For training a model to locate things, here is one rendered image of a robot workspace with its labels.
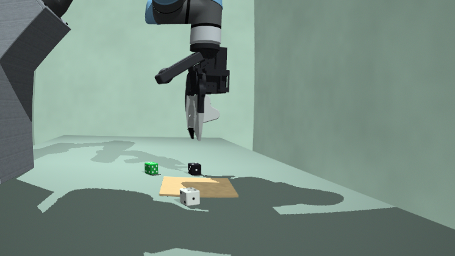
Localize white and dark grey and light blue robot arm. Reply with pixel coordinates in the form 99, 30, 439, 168
42, 0, 223, 84

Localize white die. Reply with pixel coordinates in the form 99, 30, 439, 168
179, 187, 200, 206

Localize black die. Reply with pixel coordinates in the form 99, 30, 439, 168
188, 163, 201, 175

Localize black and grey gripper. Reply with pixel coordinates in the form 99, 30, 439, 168
185, 43, 230, 141

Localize green die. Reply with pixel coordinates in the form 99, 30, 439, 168
145, 162, 158, 175

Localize tan flat mat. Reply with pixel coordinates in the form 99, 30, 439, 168
159, 177, 238, 197

